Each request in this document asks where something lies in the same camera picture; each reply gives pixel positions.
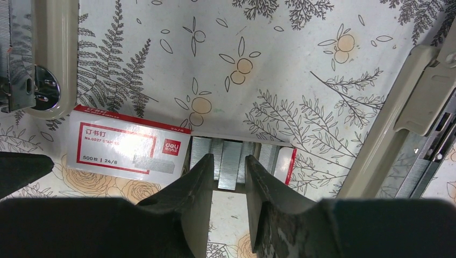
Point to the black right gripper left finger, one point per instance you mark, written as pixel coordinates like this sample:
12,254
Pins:
173,222

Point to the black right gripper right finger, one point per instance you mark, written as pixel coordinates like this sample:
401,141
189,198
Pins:
284,223

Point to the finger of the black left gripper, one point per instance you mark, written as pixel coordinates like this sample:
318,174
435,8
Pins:
20,169

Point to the silver staple strip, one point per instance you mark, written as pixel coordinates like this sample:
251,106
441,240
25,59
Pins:
228,171

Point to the silver staple strip tray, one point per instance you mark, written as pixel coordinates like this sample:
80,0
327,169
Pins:
277,157

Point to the white red staple box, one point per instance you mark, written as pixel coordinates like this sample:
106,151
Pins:
109,143

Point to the beige and black stapler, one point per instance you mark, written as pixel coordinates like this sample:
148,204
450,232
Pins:
39,57

